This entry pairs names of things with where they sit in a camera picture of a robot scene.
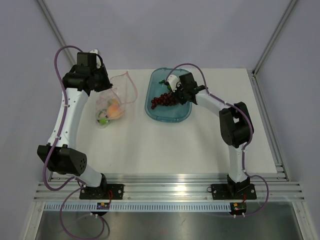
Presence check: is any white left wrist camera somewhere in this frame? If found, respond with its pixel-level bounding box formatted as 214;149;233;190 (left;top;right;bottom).
90;49;99;54

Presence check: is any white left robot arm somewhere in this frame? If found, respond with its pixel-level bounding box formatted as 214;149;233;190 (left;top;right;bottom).
37;50;113;200

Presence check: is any left aluminium frame post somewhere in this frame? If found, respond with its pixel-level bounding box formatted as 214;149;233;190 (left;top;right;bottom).
35;0;76;67

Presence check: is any aluminium rail base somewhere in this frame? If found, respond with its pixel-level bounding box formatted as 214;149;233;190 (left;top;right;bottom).
33;172;306;203

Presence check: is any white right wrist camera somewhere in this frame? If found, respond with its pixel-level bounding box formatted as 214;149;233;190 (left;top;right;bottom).
167;74;181;92

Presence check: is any aluminium frame post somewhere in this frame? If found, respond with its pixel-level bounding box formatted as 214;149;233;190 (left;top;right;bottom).
35;0;76;67
252;0;300;77

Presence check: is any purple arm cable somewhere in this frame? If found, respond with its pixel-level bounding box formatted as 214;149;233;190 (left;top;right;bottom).
42;45;111;238
166;62;270;218

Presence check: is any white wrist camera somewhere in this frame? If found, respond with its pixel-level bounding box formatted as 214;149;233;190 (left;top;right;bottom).
90;49;99;54
167;74;181;92

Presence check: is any teal plastic tray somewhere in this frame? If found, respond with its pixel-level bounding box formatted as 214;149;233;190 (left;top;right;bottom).
144;67;192;123

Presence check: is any right aluminium frame post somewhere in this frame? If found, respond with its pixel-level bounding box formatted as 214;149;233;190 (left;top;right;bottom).
252;0;300;77

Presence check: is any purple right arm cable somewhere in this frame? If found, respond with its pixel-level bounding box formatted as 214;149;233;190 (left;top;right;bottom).
166;62;270;218

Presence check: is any white slotted cable duct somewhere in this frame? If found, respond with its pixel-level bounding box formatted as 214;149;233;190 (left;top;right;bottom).
44;202;231;213

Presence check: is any purple toy grape bunch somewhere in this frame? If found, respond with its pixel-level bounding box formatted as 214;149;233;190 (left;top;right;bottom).
150;92;179;110

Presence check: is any toy mango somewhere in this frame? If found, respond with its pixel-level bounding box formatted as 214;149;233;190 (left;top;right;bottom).
158;79;176;92

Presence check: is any clear zip top bag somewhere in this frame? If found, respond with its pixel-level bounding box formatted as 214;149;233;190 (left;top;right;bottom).
95;71;138;128

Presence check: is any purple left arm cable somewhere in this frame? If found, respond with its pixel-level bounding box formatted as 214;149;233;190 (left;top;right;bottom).
42;45;111;238

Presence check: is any orange toy peach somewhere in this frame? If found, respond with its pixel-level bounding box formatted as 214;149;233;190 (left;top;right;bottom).
106;98;124;120

